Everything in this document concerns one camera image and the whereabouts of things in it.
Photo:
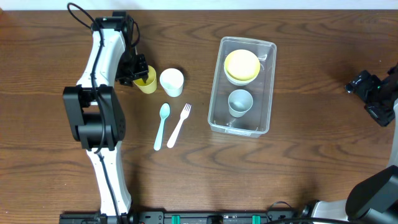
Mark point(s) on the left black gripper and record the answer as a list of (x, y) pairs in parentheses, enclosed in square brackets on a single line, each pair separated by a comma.
[(140, 70)]

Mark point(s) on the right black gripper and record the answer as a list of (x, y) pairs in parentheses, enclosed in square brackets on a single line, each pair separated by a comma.
[(358, 86)]

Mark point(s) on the yellow plastic cup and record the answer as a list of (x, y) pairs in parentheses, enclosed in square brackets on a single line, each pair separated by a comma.
[(150, 85)]

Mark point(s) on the cream white plastic cup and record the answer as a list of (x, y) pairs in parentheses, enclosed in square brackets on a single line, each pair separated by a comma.
[(172, 81)]

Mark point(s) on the mint green plastic spoon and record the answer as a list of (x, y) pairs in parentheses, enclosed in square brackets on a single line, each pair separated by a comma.
[(164, 114)]

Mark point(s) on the cream white plastic fork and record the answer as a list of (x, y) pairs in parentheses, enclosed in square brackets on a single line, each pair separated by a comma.
[(183, 116)]

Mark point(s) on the yellow plastic bowl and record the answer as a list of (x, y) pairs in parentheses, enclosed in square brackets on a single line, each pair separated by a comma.
[(242, 65)]

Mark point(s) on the grey plastic cup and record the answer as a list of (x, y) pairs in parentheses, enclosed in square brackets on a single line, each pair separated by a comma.
[(239, 103)]

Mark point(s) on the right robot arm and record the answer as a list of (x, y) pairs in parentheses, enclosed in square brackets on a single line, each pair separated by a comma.
[(373, 200)]

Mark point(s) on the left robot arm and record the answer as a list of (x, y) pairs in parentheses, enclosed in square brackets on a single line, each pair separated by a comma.
[(94, 112)]

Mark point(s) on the clear plastic container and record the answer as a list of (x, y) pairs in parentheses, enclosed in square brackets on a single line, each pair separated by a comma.
[(256, 121)]

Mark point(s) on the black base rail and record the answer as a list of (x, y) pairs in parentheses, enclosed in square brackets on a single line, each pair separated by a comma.
[(159, 217)]

